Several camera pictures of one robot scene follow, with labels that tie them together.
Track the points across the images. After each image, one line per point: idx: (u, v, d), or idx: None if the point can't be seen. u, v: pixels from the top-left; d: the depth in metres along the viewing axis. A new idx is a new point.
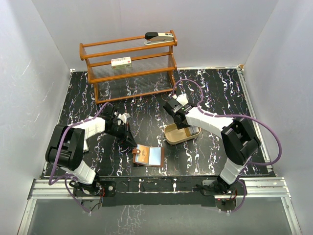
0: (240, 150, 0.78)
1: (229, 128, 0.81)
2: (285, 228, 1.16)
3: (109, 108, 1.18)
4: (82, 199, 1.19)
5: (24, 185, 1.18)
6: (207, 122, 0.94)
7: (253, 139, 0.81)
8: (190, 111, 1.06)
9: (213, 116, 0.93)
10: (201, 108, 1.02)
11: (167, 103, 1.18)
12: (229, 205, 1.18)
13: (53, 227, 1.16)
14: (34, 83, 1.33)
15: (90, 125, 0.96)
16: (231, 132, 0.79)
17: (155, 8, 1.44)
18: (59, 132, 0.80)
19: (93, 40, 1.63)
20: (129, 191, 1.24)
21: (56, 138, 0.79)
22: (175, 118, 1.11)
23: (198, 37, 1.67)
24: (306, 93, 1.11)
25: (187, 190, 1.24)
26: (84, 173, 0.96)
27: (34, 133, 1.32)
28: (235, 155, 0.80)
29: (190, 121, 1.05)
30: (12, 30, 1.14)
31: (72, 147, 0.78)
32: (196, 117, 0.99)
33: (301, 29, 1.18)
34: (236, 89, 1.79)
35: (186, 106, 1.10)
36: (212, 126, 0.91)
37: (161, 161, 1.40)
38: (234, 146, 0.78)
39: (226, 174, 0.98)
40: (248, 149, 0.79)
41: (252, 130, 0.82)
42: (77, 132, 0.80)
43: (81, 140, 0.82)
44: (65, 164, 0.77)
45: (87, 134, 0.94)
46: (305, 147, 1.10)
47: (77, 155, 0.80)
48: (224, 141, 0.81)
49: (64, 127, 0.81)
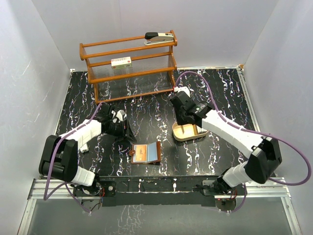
0: (264, 173, 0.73)
1: (259, 150, 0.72)
2: (285, 228, 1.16)
3: (105, 107, 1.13)
4: (82, 199, 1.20)
5: (24, 184, 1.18)
6: (231, 135, 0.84)
7: (278, 158, 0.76)
8: (208, 115, 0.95)
9: (239, 129, 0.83)
10: (224, 116, 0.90)
11: (176, 97, 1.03)
12: (229, 205, 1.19)
13: (53, 227, 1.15)
14: (33, 83, 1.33)
15: (84, 132, 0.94)
16: (260, 155, 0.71)
17: (155, 8, 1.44)
18: (51, 143, 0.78)
19: (93, 40, 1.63)
20: (129, 191, 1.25)
21: (49, 150, 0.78)
22: (187, 117, 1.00)
23: (198, 37, 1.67)
24: (306, 92, 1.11)
25: (187, 190, 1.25)
26: (82, 177, 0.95)
27: (34, 133, 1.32)
28: (257, 175, 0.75)
29: (205, 126, 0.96)
30: (11, 30, 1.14)
31: (65, 160, 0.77)
32: (219, 126, 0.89)
33: (301, 30, 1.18)
34: (236, 89, 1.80)
35: (200, 106, 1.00)
36: (236, 141, 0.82)
37: (158, 156, 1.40)
38: (262, 170, 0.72)
39: (231, 178, 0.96)
40: (272, 170, 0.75)
41: (278, 150, 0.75)
42: (69, 144, 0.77)
43: (75, 151, 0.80)
44: (59, 176, 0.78)
45: (82, 141, 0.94)
46: (305, 147, 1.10)
47: (71, 167, 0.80)
48: (251, 162, 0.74)
49: (55, 138, 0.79)
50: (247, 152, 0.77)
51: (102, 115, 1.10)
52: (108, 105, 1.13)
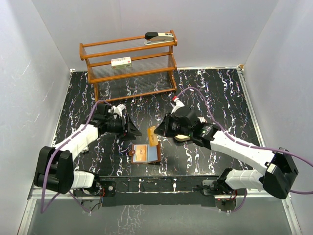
0: (284, 188, 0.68)
1: (274, 165, 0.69)
2: (286, 228, 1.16)
3: (101, 106, 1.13)
4: (82, 199, 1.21)
5: (24, 184, 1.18)
6: (241, 153, 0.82)
7: (294, 171, 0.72)
8: (215, 137, 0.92)
9: (249, 147, 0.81)
10: (230, 135, 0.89)
11: (185, 117, 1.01)
12: (229, 205, 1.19)
13: (53, 227, 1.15)
14: (33, 83, 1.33)
15: (78, 141, 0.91)
16: (277, 171, 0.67)
17: (155, 8, 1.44)
18: (44, 155, 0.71)
19: (93, 40, 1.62)
20: (129, 191, 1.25)
21: (42, 162, 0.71)
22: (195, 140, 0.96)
23: (198, 36, 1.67)
24: (306, 92, 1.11)
25: (187, 190, 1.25)
26: (81, 182, 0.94)
27: (35, 133, 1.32)
28: (276, 192, 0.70)
29: (215, 148, 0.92)
30: (11, 30, 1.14)
31: (61, 171, 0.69)
32: (228, 147, 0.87)
33: (301, 30, 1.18)
34: (236, 89, 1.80)
35: (206, 128, 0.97)
36: (249, 159, 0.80)
37: (158, 156, 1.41)
38: (280, 185, 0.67)
39: (236, 183, 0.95)
40: (290, 184, 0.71)
41: (292, 162, 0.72)
42: (64, 156, 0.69)
43: (71, 162, 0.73)
44: (56, 189, 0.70)
45: (78, 150, 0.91)
46: (304, 147, 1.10)
47: (67, 178, 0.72)
48: (268, 178, 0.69)
49: (50, 150, 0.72)
50: (261, 169, 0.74)
51: (100, 116, 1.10)
52: (104, 105, 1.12)
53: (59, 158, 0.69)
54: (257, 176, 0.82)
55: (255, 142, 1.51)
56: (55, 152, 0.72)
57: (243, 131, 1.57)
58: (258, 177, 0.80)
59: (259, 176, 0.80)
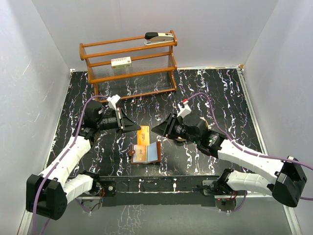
0: (295, 197, 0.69)
1: (284, 176, 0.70)
2: (285, 227, 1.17)
3: (89, 111, 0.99)
4: (82, 199, 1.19)
5: (24, 185, 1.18)
6: (250, 163, 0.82)
7: (302, 178, 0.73)
8: (222, 146, 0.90)
9: (257, 155, 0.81)
10: (238, 145, 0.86)
11: (196, 127, 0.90)
12: (229, 205, 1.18)
13: (52, 228, 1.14)
14: (33, 83, 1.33)
15: (68, 163, 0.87)
16: (287, 181, 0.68)
17: (155, 7, 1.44)
18: (33, 184, 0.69)
19: (93, 40, 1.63)
20: (129, 191, 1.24)
21: (31, 191, 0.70)
22: (203, 150, 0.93)
23: (198, 36, 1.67)
24: (306, 92, 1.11)
25: (187, 190, 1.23)
26: (80, 190, 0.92)
27: (34, 133, 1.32)
28: (287, 200, 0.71)
29: (222, 156, 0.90)
30: (12, 30, 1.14)
31: (49, 203, 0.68)
32: (235, 155, 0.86)
33: (301, 30, 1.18)
34: (236, 89, 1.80)
35: (213, 137, 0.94)
36: (257, 168, 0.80)
37: (158, 156, 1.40)
38: (292, 195, 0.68)
39: (236, 185, 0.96)
40: (300, 192, 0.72)
41: (301, 170, 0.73)
42: (52, 186, 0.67)
43: (61, 188, 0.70)
44: (49, 216, 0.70)
45: (68, 172, 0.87)
46: (305, 147, 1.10)
47: (59, 204, 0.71)
48: (278, 189, 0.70)
49: (37, 179, 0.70)
50: (272, 178, 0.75)
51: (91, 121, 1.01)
52: (93, 108, 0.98)
53: (47, 187, 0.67)
54: (263, 182, 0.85)
55: (255, 142, 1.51)
56: (43, 181, 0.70)
57: (243, 131, 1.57)
58: (267, 183, 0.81)
59: (267, 183, 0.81)
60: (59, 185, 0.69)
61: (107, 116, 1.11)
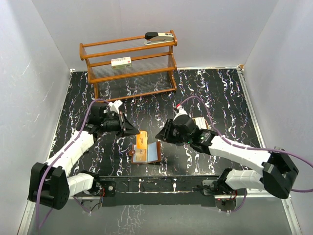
0: (285, 187, 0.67)
1: (271, 164, 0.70)
2: (285, 228, 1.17)
3: (95, 108, 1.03)
4: (82, 199, 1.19)
5: (23, 185, 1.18)
6: (238, 156, 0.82)
7: (294, 169, 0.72)
8: (213, 142, 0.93)
9: (246, 148, 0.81)
10: (227, 139, 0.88)
11: (184, 125, 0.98)
12: (229, 205, 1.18)
13: (53, 227, 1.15)
14: (33, 83, 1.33)
15: (72, 153, 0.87)
16: (274, 170, 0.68)
17: (155, 7, 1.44)
18: (37, 172, 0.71)
19: (93, 40, 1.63)
20: (128, 191, 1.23)
21: (35, 179, 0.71)
22: (195, 147, 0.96)
23: (198, 36, 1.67)
24: (306, 92, 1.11)
25: (187, 190, 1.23)
26: (79, 188, 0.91)
27: (34, 133, 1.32)
28: (279, 191, 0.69)
29: (213, 152, 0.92)
30: (12, 30, 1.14)
31: (53, 190, 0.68)
32: (225, 150, 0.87)
33: (301, 30, 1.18)
34: (236, 89, 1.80)
35: (205, 134, 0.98)
36: (246, 160, 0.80)
37: (158, 155, 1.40)
38: (280, 184, 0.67)
39: (235, 183, 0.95)
40: (291, 183, 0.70)
41: (290, 161, 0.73)
42: (56, 173, 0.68)
43: (65, 177, 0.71)
44: (50, 205, 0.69)
45: (72, 163, 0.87)
46: (305, 147, 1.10)
47: (62, 194, 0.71)
48: (266, 179, 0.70)
49: (42, 167, 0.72)
50: (259, 169, 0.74)
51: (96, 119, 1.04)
52: (99, 106, 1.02)
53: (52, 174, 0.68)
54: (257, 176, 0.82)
55: (255, 142, 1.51)
56: (48, 169, 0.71)
57: (243, 131, 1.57)
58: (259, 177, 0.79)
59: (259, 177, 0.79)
60: (64, 172, 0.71)
61: (110, 118, 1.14)
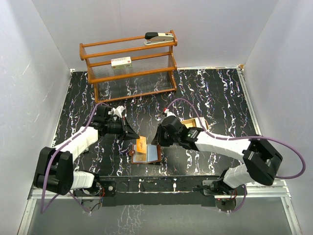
0: (267, 172, 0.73)
1: (251, 151, 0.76)
2: (285, 228, 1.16)
3: (101, 109, 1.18)
4: (82, 199, 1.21)
5: (23, 185, 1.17)
6: (222, 147, 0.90)
7: (276, 155, 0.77)
8: (198, 137, 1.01)
9: (227, 139, 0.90)
10: (211, 133, 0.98)
11: (170, 124, 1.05)
12: (229, 204, 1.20)
13: (53, 227, 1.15)
14: (33, 82, 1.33)
15: (79, 142, 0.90)
16: (254, 157, 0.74)
17: (155, 7, 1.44)
18: (46, 155, 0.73)
19: (93, 40, 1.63)
20: (129, 191, 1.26)
21: (42, 162, 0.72)
22: (183, 144, 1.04)
23: (198, 36, 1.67)
24: (306, 92, 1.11)
25: (187, 190, 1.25)
26: (80, 183, 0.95)
27: (35, 133, 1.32)
28: (262, 176, 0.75)
29: (200, 147, 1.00)
30: (12, 30, 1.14)
31: (60, 173, 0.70)
32: (209, 143, 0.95)
33: (301, 29, 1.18)
34: (236, 89, 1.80)
35: (192, 131, 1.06)
36: (229, 151, 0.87)
37: (159, 156, 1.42)
38: (261, 169, 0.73)
39: (232, 181, 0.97)
40: (274, 168, 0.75)
41: (272, 147, 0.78)
42: (64, 157, 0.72)
43: (71, 163, 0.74)
44: (55, 190, 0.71)
45: (78, 152, 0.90)
46: (305, 147, 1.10)
47: (66, 179, 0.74)
48: (249, 166, 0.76)
49: (50, 151, 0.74)
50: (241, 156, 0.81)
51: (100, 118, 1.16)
52: (104, 106, 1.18)
53: (60, 158, 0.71)
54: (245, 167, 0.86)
55: None
56: (56, 152, 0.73)
57: (243, 131, 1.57)
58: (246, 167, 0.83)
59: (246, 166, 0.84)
60: (71, 157, 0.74)
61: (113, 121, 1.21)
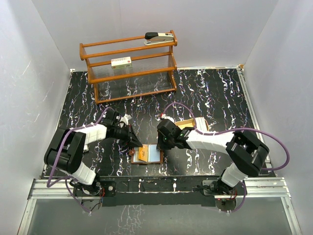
0: (252, 163, 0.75)
1: (234, 143, 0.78)
2: (285, 228, 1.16)
3: (110, 112, 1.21)
4: (82, 199, 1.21)
5: (23, 185, 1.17)
6: (210, 141, 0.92)
7: (260, 146, 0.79)
8: (189, 135, 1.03)
9: (213, 134, 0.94)
10: (200, 130, 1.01)
11: (163, 127, 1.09)
12: (229, 205, 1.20)
13: (53, 227, 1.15)
14: (33, 82, 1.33)
15: (91, 130, 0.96)
16: (237, 148, 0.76)
17: (155, 7, 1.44)
18: (62, 132, 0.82)
19: (93, 40, 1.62)
20: (129, 191, 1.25)
21: (57, 139, 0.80)
22: (176, 144, 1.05)
23: (198, 37, 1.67)
24: (306, 92, 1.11)
25: (187, 190, 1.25)
26: (83, 175, 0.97)
27: (35, 133, 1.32)
28: (247, 168, 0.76)
29: (191, 145, 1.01)
30: (12, 30, 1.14)
31: (72, 150, 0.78)
32: (198, 139, 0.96)
33: (301, 29, 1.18)
34: (236, 89, 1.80)
35: (184, 131, 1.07)
36: (215, 144, 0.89)
37: (161, 158, 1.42)
38: (246, 160, 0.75)
39: (230, 179, 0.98)
40: (259, 159, 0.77)
41: (256, 138, 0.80)
42: (78, 135, 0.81)
43: (82, 144, 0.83)
44: (63, 168, 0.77)
45: (89, 139, 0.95)
46: (305, 146, 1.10)
47: (75, 160, 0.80)
48: (234, 158, 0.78)
49: (65, 130, 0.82)
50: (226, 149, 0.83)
51: (109, 121, 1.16)
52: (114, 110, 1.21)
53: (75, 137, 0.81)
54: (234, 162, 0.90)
55: None
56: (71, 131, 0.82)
57: None
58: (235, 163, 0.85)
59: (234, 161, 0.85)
60: (83, 137, 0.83)
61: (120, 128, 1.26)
